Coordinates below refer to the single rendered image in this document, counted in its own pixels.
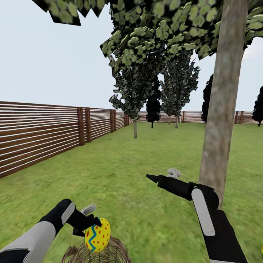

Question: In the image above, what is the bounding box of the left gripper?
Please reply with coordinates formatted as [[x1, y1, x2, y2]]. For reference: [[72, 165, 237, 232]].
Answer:
[[72, 213, 102, 237]]

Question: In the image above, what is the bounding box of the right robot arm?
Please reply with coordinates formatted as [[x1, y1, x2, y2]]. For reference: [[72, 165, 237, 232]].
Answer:
[[146, 167, 248, 263]]

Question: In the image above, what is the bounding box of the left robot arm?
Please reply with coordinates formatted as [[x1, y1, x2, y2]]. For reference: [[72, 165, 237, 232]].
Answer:
[[0, 199, 102, 263]]

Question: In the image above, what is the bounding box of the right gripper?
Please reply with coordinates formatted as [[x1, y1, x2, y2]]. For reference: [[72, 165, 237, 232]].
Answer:
[[146, 174, 182, 196]]

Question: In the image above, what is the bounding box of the wicker basket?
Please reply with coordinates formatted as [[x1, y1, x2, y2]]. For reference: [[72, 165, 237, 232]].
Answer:
[[61, 236, 132, 263]]

